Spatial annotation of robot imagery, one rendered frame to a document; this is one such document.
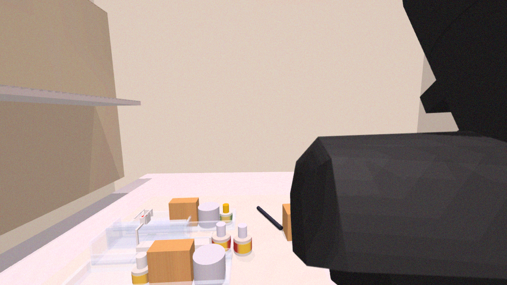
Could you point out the black thin rod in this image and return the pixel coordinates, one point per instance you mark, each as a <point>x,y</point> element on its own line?
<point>280,227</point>

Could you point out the orange wooden block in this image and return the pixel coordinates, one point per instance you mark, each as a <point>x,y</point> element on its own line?
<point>286,221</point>
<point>171,260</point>
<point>182,208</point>

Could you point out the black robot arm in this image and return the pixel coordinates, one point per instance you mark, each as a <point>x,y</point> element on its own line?
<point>431,18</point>

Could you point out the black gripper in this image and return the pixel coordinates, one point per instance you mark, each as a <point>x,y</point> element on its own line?
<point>418,208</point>

